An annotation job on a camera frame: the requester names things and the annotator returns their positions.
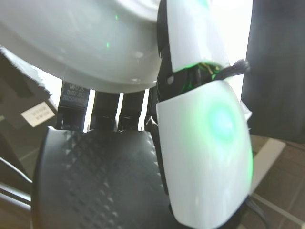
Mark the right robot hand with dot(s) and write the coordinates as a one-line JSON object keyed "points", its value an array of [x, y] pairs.
{"points": [[95, 179]]}

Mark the black box with white label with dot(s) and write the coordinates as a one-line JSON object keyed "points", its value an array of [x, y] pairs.
{"points": [[14, 100]]}

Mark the black monitor panel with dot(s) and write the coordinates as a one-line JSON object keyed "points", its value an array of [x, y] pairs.
{"points": [[274, 71]]}

